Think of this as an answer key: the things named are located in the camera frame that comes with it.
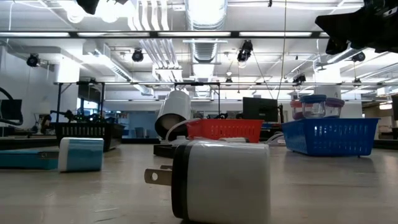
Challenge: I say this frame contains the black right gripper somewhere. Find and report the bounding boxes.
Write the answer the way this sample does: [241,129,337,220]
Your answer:
[315,0,398,55]

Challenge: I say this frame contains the clear jars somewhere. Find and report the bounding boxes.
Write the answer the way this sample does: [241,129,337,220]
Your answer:
[298,94,327,119]

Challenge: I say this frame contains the black digital clock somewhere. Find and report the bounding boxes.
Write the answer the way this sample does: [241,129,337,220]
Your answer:
[153,144,177,159]

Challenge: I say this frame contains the white cylindrical appliance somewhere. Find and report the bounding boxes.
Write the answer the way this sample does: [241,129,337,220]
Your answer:
[313,85,343,100]

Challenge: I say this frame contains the blue plastic basket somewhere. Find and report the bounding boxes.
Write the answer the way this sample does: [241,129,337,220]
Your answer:
[281,117,381,157]

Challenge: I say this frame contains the black overhead light bar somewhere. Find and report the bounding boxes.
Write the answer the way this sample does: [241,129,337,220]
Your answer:
[0,30,330,39]

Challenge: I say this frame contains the black computer monitor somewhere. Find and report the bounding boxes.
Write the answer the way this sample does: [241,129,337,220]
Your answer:
[0,99,23,121]
[242,96,279,123]

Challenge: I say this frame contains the white spot lamp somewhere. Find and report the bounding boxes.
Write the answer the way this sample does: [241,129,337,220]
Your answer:
[154,90,193,141]

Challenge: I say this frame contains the black plastic basket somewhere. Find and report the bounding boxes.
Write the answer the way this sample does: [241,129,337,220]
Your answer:
[55,122,125,152]

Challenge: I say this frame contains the red plastic basket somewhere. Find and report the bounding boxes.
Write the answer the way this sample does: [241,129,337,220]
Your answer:
[185,118,264,144]

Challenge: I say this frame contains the small silver white charger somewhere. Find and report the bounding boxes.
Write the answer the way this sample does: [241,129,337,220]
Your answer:
[218,136,249,144]

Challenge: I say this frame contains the flat teal box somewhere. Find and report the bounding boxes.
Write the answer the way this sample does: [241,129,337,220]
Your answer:
[0,149,60,170]

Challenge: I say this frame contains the white charger with black face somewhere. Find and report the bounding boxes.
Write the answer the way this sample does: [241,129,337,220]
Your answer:
[144,139,271,224]

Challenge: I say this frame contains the silver ceiling air duct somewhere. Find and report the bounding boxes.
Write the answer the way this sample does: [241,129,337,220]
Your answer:
[185,0,229,65]

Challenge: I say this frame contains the black overhead camera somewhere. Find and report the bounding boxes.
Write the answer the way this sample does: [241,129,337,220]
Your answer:
[236,39,254,63]

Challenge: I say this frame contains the black aluminium table frame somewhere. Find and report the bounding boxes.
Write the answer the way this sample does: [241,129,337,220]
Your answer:
[0,136,398,151]

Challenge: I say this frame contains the black background rig frame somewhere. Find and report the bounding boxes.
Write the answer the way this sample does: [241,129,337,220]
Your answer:
[53,80,222,124]

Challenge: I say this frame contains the teal and white wall charger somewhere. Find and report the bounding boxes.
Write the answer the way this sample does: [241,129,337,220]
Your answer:
[39,137,104,173]

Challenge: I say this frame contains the white round cable switch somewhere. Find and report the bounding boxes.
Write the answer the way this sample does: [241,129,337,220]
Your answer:
[167,138,189,147]

